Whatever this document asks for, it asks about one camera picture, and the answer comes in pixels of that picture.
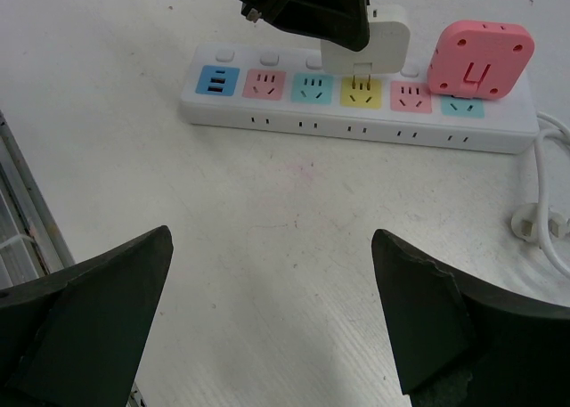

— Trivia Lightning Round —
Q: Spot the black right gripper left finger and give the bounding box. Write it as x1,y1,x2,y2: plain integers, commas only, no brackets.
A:
1,225,173,406

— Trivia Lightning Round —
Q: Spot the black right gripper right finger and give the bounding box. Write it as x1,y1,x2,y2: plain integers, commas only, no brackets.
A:
371,229,569,406

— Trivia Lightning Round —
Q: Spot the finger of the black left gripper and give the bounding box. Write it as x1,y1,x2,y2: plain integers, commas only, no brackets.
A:
240,0,370,52

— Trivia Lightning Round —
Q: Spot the small white plug adapter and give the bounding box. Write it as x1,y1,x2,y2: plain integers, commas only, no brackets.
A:
321,4,411,77

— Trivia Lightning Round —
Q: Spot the white multicolour power strip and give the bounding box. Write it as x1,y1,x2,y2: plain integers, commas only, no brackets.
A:
180,43,539,154

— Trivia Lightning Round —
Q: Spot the pink plug adapter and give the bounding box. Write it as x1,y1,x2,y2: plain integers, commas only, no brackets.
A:
427,20,535,101

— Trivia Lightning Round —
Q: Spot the aluminium frame rail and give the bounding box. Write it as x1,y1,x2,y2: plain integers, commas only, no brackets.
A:
0,118,75,289

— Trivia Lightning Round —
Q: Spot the white power cord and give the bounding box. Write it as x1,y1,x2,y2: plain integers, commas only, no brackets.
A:
509,109,570,274

